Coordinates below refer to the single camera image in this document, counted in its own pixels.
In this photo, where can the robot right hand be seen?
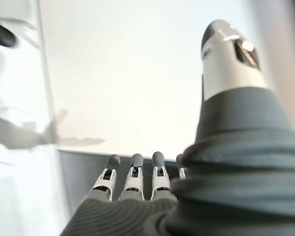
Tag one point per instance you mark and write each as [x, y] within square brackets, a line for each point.
[223, 184]

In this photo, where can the white cabinet door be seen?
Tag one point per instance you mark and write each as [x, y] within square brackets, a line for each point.
[125, 73]

